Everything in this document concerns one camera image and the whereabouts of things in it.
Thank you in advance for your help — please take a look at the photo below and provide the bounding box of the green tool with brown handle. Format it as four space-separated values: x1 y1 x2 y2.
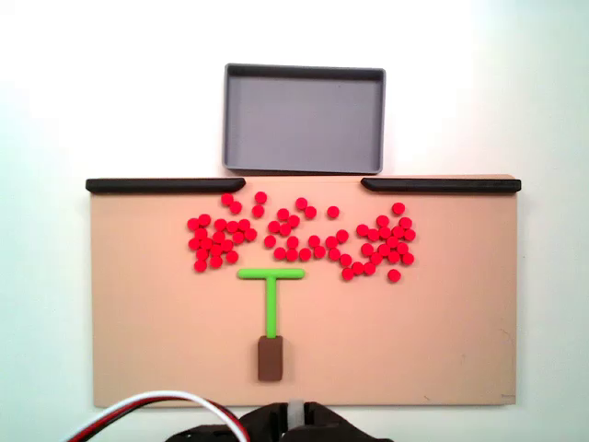
237 267 306 383

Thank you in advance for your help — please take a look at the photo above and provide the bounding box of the tan flat board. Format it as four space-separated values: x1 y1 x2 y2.
89 173 521 409

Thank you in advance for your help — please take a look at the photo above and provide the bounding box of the red white black cable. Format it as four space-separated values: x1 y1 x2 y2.
59 390 250 442

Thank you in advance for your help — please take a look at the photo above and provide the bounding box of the black rail strip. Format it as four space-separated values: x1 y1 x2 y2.
360 177 523 194
85 178 247 194

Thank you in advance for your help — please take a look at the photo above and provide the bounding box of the grey rectangular tray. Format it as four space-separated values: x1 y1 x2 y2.
221 63 387 175

